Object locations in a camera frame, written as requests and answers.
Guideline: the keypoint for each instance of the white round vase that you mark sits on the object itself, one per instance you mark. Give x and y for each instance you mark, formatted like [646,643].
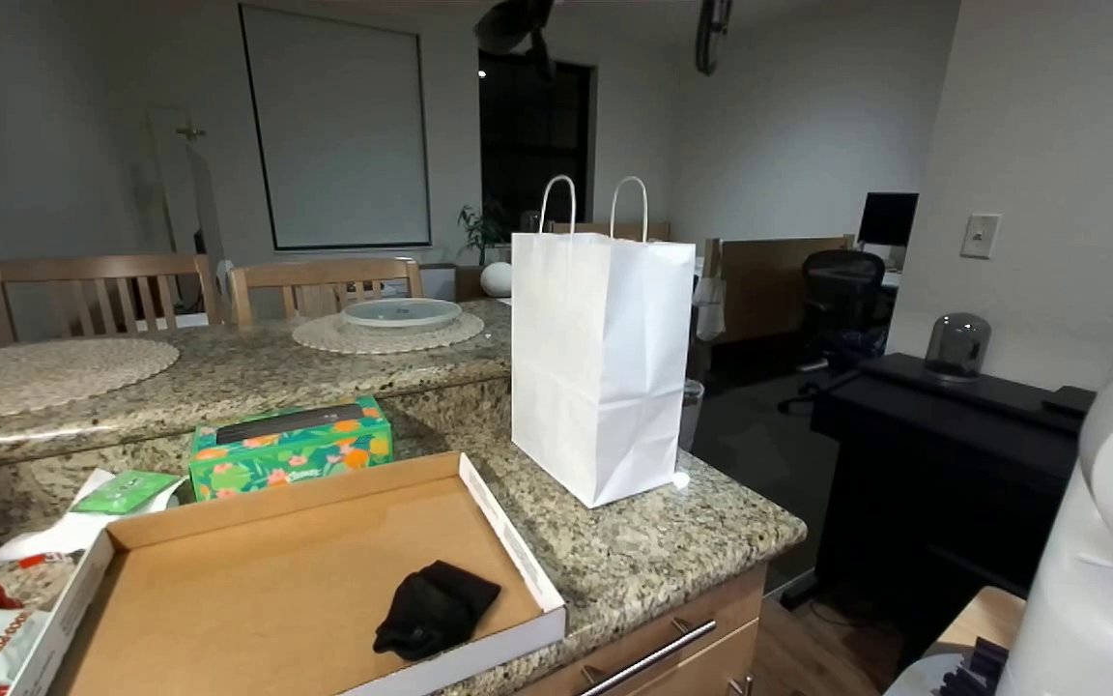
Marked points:
[495,279]

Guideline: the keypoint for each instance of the clear glass plate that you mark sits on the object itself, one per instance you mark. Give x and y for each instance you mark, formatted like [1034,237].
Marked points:
[400,311]

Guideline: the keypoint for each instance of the round woven placemat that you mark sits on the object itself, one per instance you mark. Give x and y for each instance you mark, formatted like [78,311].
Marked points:
[39,373]
[328,336]

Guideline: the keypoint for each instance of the potted plant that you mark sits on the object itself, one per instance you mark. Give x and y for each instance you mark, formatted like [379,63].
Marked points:
[481,234]

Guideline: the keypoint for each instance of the black computer monitor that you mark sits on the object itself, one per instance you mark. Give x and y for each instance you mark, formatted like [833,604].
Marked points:
[887,223]

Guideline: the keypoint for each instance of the green floral tissue box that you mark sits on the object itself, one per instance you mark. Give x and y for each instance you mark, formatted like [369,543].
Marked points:
[289,458]

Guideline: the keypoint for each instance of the grey round bin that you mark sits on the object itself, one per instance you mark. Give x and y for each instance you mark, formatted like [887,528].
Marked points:
[959,344]

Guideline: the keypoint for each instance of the white-rimmed cardboard tray box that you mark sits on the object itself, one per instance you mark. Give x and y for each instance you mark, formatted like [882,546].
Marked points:
[274,582]

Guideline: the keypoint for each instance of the black piano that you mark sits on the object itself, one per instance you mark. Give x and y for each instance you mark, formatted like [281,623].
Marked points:
[928,464]

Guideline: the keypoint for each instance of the white paper bag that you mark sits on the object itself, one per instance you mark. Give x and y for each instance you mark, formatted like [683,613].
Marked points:
[600,373]

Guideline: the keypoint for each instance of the white projector screen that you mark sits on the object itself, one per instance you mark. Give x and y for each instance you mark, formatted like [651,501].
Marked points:
[339,127]

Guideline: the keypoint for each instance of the brown wooden desk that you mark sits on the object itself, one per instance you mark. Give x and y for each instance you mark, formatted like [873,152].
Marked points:
[765,292]

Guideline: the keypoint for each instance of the white light switch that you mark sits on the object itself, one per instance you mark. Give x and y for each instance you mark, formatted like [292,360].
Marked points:
[981,237]

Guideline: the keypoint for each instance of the dark window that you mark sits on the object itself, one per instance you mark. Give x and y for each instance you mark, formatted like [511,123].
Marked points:
[540,127]

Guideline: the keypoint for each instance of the clear plastic cup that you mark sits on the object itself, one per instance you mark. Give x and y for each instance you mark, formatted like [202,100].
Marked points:
[694,411]

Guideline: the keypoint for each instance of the wooden counter cabinet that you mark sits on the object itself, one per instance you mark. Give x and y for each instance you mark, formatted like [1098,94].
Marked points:
[735,643]

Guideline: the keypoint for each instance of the wooden dining chair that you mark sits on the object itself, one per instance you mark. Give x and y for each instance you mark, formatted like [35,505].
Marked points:
[328,270]
[93,269]

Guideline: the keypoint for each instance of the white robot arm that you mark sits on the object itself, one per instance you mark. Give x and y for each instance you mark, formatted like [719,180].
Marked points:
[1098,582]

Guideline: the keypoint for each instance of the black office chair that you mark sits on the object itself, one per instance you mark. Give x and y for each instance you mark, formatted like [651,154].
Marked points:
[839,292]

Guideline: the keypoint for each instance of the green wipes packet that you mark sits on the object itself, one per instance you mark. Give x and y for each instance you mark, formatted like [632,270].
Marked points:
[135,493]

